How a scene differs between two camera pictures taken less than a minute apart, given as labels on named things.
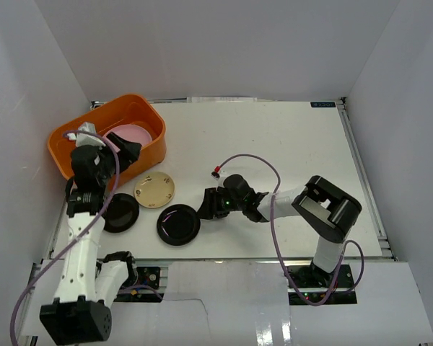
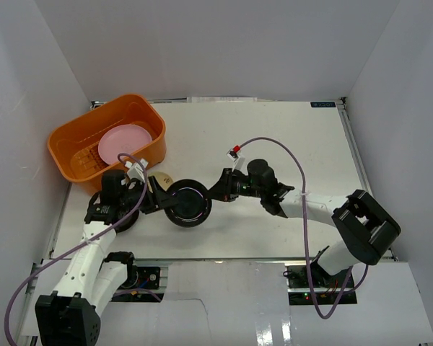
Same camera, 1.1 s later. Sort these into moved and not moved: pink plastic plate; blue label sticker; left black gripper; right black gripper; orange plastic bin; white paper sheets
Moved: right black gripper; left black gripper
Not moved: orange plastic bin; white paper sheets; pink plastic plate; blue label sticker
